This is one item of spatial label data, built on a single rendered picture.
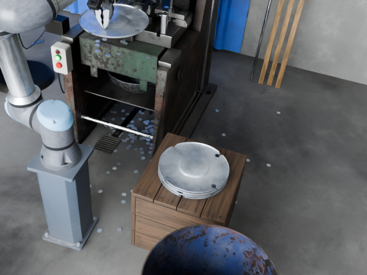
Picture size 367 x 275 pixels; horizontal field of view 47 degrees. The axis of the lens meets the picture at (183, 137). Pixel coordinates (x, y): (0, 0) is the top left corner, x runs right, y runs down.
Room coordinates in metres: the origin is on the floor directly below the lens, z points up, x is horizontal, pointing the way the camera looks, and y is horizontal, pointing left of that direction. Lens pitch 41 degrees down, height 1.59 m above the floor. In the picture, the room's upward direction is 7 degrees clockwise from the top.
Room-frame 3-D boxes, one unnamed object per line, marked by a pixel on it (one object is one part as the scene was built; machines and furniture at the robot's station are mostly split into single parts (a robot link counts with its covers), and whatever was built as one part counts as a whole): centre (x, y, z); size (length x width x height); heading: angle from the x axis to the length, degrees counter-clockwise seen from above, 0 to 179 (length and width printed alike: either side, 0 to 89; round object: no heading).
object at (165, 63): (1.97, -0.01, 0.45); 0.92 x 0.12 x 0.90; 165
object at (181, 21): (1.86, 0.12, 0.76); 0.17 x 0.06 x 0.10; 75
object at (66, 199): (1.13, 0.46, 0.23); 0.19 x 0.19 x 0.45; 79
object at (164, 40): (1.91, 0.28, 0.68); 0.45 x 0.30 x 0.06; 75
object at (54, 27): (1.76, 0.64, 0.62); 0.10 x 0.06 x 0.20; 75
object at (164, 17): (1.74, 0.14, 0.75); 0.03 x 0.03 x 0.10; 75
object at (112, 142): (1.78, 0.32, 0.14); 0.59 x 0.10 x 0.05; 165
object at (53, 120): (1.13, 0.46, 0.62); 0.13 x 0.12 x 0.14; 62
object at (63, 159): (1.13, 0.46, 0.50); 0.15 x 0.15 x 0.10
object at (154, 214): (1.23, -0.06, 0.18); 0.40 x 0.38 x 0.35; 165
